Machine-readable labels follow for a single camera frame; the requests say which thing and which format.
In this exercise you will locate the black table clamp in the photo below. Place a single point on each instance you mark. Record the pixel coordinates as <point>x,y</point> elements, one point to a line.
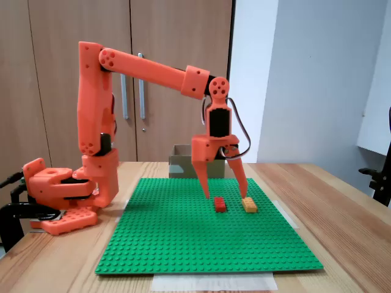
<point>9,226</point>

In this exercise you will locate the open cardboard box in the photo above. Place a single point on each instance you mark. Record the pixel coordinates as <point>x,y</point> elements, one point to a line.
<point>184,158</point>

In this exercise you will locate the green lego baseplate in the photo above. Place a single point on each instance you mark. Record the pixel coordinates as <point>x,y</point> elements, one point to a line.
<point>183,238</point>

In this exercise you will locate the red lego brick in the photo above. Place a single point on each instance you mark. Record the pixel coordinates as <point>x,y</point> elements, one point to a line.
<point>220,206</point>

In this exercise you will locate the masking tape strip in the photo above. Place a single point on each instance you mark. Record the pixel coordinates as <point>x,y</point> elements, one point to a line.
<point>214,282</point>
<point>288,216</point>
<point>122,213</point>

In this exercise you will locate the brown wooden cabinet door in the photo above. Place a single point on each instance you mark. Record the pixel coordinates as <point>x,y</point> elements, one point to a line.
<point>183,30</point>
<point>61,30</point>
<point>15,61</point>

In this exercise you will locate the yellow lego brick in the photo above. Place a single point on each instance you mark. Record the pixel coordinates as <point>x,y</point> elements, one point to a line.
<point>250,206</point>

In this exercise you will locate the black chair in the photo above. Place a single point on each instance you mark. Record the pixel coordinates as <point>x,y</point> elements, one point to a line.
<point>380,186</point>

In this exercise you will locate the white board panel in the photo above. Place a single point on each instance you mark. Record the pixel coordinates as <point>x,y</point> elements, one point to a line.
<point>378,122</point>

